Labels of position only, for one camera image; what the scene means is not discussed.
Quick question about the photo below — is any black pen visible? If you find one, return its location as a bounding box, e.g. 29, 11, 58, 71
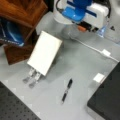
61, 79, 73, 104

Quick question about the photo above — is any white cable with connector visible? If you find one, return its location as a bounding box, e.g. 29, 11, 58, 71
68, 34, 120, 63

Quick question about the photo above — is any small orange object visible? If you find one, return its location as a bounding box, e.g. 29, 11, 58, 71
78, 26, 86, 32

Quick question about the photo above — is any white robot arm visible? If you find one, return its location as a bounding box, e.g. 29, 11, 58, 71
54, 0, 109, 31

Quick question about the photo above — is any brown wooden shelf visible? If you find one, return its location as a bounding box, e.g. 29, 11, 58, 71
0, 0, 48, 65

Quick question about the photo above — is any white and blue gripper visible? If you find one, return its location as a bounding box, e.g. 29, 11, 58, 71
63, 0, 109, 31

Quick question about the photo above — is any metal binder clip stand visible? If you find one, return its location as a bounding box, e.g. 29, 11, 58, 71
23, 68, 42, 88

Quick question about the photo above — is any white spiral notebook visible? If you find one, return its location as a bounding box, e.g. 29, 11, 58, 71
28, 31, 62, 75

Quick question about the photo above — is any black and silver drawer box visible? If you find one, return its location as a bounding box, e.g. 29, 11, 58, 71
87, 62, 120, 120

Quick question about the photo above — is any blue book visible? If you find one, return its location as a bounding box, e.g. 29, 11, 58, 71
0, 17, 24, 47

